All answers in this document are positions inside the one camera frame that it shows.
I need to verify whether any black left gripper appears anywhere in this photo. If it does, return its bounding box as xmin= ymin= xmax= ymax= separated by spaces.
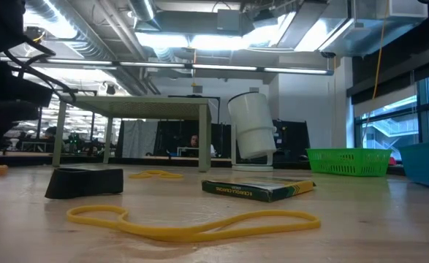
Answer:
xmin=0 ymin=102 xmax=40 ymax=177

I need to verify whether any yellow rubber band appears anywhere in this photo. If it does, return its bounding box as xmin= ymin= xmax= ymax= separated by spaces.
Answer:
xmin=128 ymin=169 xmax=185 ymax=180
xmin=66 ymin=205 xmax=322 ymax=243

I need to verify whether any person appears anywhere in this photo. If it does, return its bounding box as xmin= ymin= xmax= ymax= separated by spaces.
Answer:
xmin=44 ymin=126 xmax=60 ymax=142
xmin=184 ymin=134 xmax=217 ymax=158

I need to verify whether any white hanging cloth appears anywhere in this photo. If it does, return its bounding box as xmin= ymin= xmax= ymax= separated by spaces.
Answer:
xmin=121 ymin=119 xmax=160 ymax=159

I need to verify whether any pale green perforated shelf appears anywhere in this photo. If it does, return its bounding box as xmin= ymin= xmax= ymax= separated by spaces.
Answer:
xmin=51 ymin=95 xmax=213 ymax=173

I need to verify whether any black partition panel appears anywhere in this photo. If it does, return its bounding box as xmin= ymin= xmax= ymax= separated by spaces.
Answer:
xmin=153 ymin=119 xmax=233 ymax=159

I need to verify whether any long ceiling light bar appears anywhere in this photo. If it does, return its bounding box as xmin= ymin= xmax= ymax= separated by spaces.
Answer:
xmin=0 ymin=54 xmax=335 ymax=76

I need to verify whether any white tilted pen cup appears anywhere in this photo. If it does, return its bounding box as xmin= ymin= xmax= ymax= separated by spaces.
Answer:
xmin=227 ymin=91 xmax=278 ymax=173

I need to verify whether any yellow green crayon box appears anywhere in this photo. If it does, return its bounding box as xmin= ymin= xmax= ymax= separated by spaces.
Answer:
xmin=200 ymin=176 xmax=317 ymax=203

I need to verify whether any grey ceiling box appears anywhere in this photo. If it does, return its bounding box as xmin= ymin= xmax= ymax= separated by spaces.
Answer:
xmin=216 ymin=9 xmax=245 ymax=32

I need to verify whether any green plastic basket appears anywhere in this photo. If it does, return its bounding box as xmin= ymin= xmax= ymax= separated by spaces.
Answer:
xmin=305 ymin=147 xmax=393 ymax=178

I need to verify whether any blue plastic basket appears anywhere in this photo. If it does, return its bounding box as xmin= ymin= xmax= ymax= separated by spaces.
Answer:
xmin=399 ymin=141 xmax=429 ymax=191

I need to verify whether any black yellow cord reel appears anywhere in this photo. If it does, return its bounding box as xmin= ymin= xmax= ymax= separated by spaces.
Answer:
xmin=23 ymin=26 xmax=48 ymax=45

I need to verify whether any ribbed silver air duct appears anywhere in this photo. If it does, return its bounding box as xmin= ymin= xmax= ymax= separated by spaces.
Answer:
xmin=128 ymin=0 xmax=161 ymax=23

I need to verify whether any yellow hanging cord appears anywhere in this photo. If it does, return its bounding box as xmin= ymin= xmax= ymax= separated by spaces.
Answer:
xmin=371 ymin=0 xmax=390 ymax=100

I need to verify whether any rectangular metal air duct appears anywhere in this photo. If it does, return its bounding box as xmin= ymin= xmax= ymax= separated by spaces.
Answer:
xmin=318 ymin=0 xmax=429 ymax=58

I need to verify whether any black window frame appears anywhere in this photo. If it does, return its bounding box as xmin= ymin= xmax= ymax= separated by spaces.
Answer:
xmin=352 ymin=69 xmax=429 ymax=150

